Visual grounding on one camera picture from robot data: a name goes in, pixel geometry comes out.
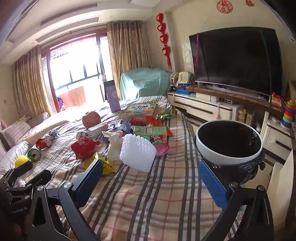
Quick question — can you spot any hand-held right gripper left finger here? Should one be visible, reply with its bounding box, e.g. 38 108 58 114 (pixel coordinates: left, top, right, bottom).
26 159 104 241

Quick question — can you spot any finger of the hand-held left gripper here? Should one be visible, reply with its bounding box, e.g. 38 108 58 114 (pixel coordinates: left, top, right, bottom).
5 161 34 184
6 170 52 193

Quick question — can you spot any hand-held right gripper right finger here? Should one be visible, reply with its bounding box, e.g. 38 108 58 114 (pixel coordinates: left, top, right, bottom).
198 161 275 241

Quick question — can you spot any white rimmed trash bin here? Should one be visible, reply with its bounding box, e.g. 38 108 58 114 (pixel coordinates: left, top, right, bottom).
195 120 266 186

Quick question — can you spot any blue plastic bag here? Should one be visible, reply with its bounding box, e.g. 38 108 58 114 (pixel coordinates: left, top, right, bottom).
116 122 132 135

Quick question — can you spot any green milk carton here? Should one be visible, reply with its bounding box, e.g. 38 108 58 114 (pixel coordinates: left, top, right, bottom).
133 125 173 144

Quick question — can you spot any yellow foam ball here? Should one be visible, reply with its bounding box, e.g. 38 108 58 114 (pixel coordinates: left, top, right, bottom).
14 155 29 168

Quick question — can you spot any green drink can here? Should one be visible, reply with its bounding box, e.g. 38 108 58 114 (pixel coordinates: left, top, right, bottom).
27 148 41 161

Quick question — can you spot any yellow snack packet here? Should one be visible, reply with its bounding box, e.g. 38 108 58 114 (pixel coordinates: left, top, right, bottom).
84 152 115 175

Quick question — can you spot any red drink can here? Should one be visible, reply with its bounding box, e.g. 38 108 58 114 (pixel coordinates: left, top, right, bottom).
36 137 52 149

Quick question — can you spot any striped pillow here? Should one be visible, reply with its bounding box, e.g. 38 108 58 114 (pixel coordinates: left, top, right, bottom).
1 120 31 149

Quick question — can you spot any red snack packet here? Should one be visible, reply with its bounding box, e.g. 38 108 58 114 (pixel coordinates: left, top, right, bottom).
70 137 100 160

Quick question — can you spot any white crumpled wrapper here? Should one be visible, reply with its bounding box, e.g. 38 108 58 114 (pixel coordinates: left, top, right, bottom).
102 131 124 161

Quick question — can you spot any white foam fruit net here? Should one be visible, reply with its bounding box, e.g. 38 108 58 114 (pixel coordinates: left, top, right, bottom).
120 134 156 172

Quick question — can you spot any plaid blanket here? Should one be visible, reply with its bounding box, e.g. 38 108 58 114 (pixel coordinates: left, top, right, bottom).
0 95 241 241

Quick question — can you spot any white furniture panel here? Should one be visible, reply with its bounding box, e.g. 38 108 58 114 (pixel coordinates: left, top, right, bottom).
267 148 296 232

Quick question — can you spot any red snack tube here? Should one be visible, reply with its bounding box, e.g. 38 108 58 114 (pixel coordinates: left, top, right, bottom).
130 116 147 126

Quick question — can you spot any white television cabinet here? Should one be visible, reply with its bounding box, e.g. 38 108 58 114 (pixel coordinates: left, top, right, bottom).
167 86 296 163

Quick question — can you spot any green snack packet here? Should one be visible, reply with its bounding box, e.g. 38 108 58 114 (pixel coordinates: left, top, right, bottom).
157 109 177 120

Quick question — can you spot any beige curtain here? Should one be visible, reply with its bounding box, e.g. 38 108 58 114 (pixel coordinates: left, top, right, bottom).
106 21 149 100
13 46 52 118

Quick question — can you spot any orange snack packet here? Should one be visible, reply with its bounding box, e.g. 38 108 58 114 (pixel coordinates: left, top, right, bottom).
146 116 167 127

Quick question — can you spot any colourful children's book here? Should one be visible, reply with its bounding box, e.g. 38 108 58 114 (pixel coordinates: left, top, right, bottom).
118 101 160 121

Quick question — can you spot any purple box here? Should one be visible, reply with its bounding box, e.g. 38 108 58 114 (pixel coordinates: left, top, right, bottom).
104 81 121 113

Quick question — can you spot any blue toy cash register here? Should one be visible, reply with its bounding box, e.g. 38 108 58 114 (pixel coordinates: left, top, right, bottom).
177 83 192 95

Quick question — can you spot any red toy piano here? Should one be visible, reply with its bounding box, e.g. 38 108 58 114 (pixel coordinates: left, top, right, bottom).
270 93 287 107

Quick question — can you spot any green toy telephone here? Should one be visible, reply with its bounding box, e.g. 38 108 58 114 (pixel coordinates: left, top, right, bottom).
178 71 194 86

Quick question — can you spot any glass balcony door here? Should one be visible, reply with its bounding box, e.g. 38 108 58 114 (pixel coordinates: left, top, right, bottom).
42 35 109 114

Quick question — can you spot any teal covered furniture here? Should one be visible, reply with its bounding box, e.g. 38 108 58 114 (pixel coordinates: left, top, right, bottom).
120 68 173 100

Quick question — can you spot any black curved television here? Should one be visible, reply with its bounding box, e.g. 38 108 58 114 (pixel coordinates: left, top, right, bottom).
189 27 283 96

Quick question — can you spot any red hanging heart decoration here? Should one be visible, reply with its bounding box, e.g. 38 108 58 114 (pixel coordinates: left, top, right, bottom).
155 13 173 70

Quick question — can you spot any rainbow stacking ring toy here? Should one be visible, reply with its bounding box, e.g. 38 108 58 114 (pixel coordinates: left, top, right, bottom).
281 100 296 128

